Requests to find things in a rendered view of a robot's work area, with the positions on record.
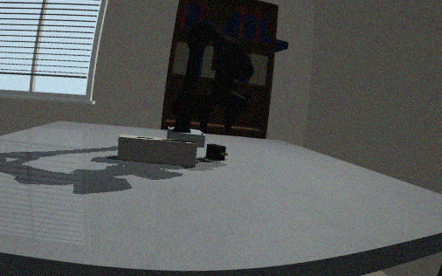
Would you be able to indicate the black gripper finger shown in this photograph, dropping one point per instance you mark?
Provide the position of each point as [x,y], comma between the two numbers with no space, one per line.
[229,117]
[203,115]

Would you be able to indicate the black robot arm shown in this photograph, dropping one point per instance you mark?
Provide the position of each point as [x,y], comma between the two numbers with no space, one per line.
[232,64]

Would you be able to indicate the black two-prong charger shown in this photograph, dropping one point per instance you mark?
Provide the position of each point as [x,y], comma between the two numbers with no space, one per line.
[215,152]

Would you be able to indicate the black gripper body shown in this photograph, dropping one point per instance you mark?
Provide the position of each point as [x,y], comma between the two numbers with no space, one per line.
[208,101]

